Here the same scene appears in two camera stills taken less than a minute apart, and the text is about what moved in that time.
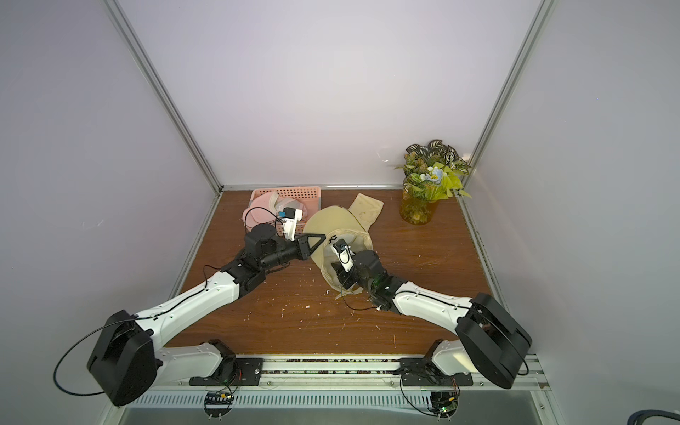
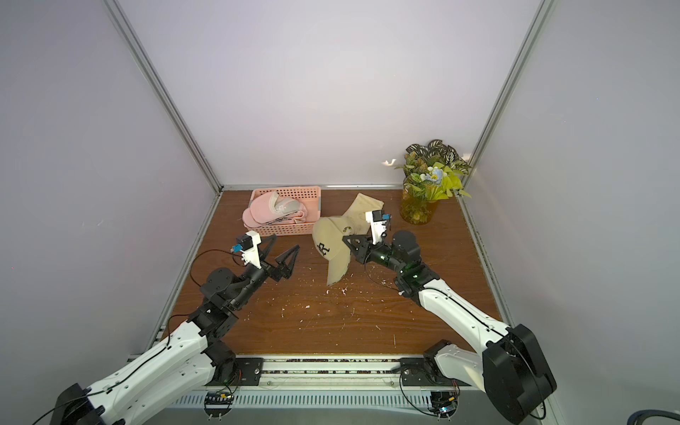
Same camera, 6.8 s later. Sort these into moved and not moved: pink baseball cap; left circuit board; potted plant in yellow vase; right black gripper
Moved: right black gripper
Not moved: potted plant in yellow vase; pink baseball cap; left circuit board
